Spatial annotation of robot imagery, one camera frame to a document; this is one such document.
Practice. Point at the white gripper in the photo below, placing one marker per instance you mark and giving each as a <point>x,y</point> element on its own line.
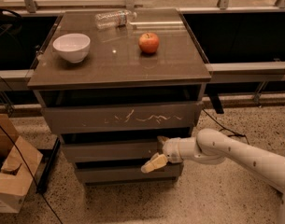
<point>172,150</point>

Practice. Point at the grey drawer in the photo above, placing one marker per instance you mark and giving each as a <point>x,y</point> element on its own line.
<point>111,151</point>
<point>124,174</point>
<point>112,118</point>

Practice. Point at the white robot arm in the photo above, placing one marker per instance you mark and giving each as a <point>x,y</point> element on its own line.
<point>212,147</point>

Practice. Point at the grey bottom drawer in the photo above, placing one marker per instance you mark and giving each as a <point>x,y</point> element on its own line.
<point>124,174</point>

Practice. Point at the grey top drawer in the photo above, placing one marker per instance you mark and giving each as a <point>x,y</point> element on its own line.
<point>112,118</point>

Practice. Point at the grey drawer cabinet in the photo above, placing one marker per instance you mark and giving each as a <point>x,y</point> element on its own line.
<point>117,72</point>

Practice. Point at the red apple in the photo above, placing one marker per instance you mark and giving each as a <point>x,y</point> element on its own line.
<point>148,43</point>

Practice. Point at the black stand leg left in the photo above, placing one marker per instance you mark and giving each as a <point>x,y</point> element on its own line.
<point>48,160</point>

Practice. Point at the white bowl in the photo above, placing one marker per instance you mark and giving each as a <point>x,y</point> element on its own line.
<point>72,47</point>

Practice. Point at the clear plastic water bottle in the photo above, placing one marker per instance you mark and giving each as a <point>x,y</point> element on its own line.
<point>114,19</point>

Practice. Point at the cardboard box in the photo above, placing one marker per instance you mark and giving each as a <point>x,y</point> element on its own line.
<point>19,161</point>

